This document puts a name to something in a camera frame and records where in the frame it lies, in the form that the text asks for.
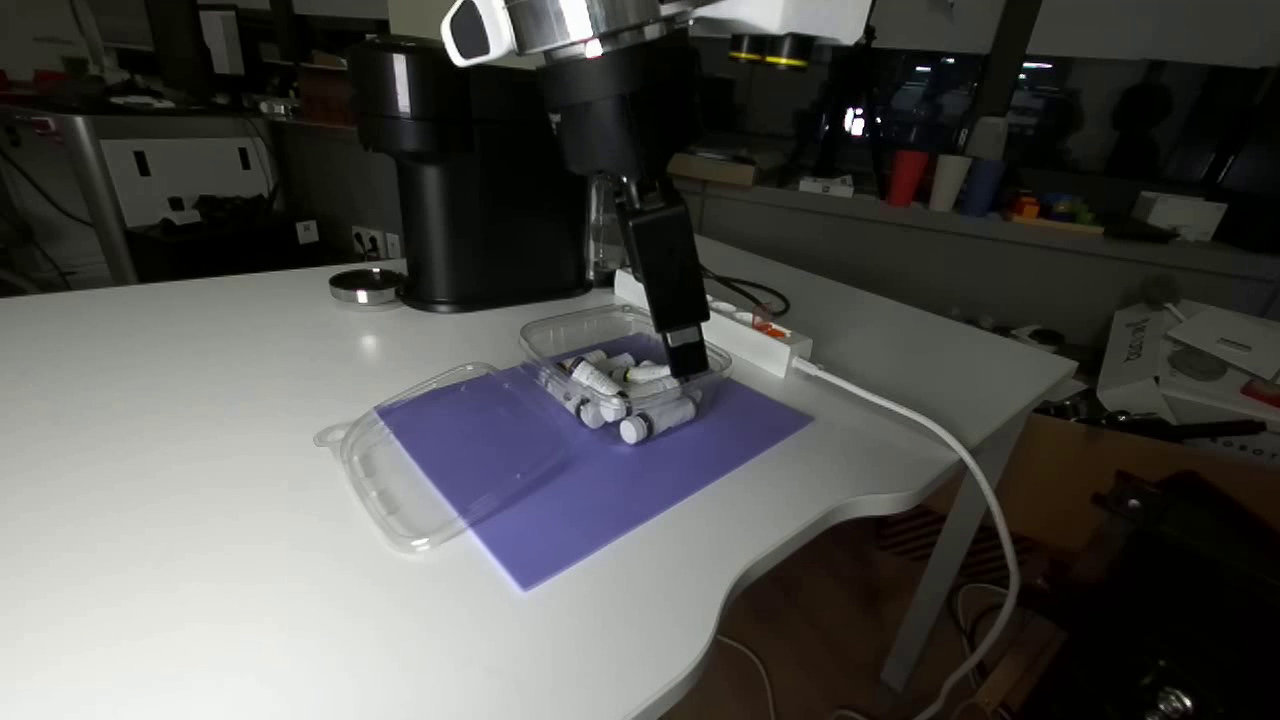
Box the blue cup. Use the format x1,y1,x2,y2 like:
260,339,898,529
957,155,1007,220

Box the white paper stack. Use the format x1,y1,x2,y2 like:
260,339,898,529
1093,295,1280,424

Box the purple mat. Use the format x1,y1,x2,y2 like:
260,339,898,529
375,334,815,596

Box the white cabinet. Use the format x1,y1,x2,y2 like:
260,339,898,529
76,114,278,236

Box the white power strip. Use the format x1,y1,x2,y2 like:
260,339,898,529
611,266,815,369

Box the round metal disc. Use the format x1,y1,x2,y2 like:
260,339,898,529
326,266,409,307

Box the white cup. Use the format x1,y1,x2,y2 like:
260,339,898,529
926,153,970,215

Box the black plug with cable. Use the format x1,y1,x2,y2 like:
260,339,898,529
701,268,792,321

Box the black bag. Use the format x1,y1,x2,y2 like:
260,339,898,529
1022,464,1280,720

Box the black pen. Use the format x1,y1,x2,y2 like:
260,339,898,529
1131,411,1270,446

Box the red cup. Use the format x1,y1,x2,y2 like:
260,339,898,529
883,149,932,214

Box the flat tan box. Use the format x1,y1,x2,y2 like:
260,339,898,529
668,149,762,194

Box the white box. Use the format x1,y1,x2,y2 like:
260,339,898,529
1131,188,1230,248

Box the thin white floor cable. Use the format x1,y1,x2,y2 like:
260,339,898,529
712,631,782,720

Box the clear plastic container lid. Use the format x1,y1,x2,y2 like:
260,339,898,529
310,355,581,558

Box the clear water tank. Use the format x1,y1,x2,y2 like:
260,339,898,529
582,167,638,285

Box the black coffee machine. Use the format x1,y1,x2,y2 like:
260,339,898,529
347,37,594,316

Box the white cylindrical batteries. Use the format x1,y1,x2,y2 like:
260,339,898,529
515,303,734,446

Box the white table leg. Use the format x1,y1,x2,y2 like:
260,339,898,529
875,411,1033,692

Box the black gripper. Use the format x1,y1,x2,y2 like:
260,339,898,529
535,31,712,390

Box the white power cable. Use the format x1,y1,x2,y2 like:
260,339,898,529
792,355,1022,720

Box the grey counter shelf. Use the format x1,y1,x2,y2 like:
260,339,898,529
683,171,1280,343

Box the wall power socket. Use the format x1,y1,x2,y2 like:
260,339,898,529
347,223,403,262

